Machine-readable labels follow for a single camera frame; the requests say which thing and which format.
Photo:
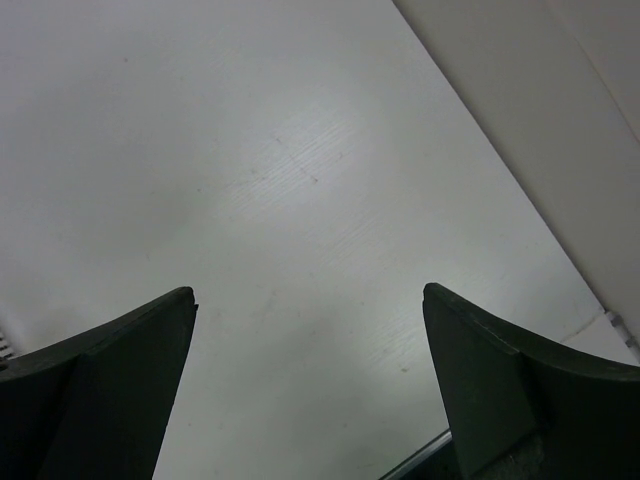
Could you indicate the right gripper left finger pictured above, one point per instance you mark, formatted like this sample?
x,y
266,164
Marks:
x,y
97,405

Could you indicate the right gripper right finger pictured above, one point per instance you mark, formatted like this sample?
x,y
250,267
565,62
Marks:
x,y
521,406

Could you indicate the aluminium rail frame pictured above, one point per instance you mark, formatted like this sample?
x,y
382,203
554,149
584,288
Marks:
x,y
623,331

